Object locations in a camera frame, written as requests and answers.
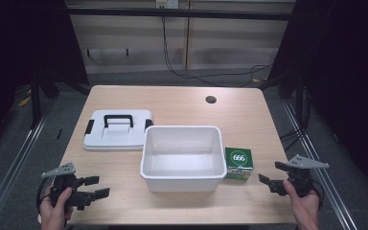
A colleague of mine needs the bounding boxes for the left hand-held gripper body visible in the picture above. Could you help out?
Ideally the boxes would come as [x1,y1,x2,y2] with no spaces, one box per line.
[41,162,96,211]

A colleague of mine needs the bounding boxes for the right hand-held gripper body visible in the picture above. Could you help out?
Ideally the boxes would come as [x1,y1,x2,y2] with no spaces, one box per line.
[276,154,330,197]

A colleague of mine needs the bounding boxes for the small green carton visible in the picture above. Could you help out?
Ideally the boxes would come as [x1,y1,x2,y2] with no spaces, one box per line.
[224,147,255,181]

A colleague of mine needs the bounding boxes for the white lid with black handle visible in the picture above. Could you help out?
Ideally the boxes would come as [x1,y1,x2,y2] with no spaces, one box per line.
[82,109,154,152]

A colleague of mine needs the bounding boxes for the white plastic storage box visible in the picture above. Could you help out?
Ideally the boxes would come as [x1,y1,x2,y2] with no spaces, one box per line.
[139,125,228,194]

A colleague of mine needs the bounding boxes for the person's left hand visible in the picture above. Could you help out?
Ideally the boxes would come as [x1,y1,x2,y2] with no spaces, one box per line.
[38,186,75,230]

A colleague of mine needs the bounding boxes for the person's right hand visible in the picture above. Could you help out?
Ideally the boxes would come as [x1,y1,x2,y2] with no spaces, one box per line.
[282,179,321,230]

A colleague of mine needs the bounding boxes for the black metal stand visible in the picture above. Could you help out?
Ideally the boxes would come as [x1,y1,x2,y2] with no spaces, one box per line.
[294,72,305,130]
[29,61,43,129]

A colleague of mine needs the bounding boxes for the yellow floor tape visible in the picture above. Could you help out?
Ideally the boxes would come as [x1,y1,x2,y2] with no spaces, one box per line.
[17,95,33,107]

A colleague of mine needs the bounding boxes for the dark curtain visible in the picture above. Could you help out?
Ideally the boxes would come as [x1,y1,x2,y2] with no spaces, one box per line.
[0,0,89,161]
[267,0,368,202]

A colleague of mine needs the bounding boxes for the metal floor rail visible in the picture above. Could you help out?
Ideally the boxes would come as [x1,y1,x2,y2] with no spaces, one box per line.
[282,101,360,230]
[0,106,54,230]

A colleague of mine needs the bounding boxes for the black floor cables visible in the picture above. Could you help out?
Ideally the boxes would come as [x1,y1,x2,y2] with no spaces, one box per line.
[278,126,309,152]

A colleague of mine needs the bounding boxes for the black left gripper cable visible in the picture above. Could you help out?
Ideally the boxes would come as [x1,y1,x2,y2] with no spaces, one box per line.
[35,176,53,215]

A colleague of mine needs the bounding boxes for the long black wall cable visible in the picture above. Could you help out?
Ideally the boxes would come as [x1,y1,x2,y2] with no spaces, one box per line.
[161,15,273,88]

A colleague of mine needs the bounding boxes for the black horizontal frame bar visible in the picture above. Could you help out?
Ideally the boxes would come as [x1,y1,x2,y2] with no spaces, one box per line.
[66,7,297,21]

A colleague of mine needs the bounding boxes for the white wall socket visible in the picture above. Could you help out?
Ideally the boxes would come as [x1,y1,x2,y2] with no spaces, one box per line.
[155,0,180,10]

